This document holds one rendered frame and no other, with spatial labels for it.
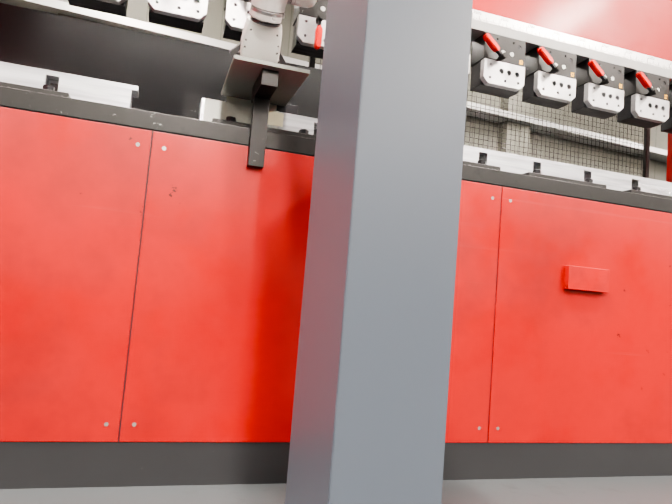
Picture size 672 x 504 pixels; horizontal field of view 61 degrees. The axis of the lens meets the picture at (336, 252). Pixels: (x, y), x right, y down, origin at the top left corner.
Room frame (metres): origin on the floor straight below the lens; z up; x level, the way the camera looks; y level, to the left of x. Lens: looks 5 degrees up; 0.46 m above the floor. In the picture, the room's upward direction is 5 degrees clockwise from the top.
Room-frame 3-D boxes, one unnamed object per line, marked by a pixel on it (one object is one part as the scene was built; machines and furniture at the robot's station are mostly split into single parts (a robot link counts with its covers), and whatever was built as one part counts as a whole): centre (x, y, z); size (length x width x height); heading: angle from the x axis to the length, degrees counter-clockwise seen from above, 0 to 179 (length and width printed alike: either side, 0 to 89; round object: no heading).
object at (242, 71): (1.41, 0.22, 1.00); 0.26 x 0.18 x 0.01; 18
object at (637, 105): (1.96, -1.05, 1.26); 0.15 x 0.09 x 0.17; 108
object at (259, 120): (1.37, 0.21, 0.88); 0.14 x 0.04 x 0.22; 18
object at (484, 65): (1.78, -0.47, 1.26); 0.15 x 0.09 x 0.17; 108
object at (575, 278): (1.71, -0.76, 0.58); 0.15 x 0.02 x 0.07; 108
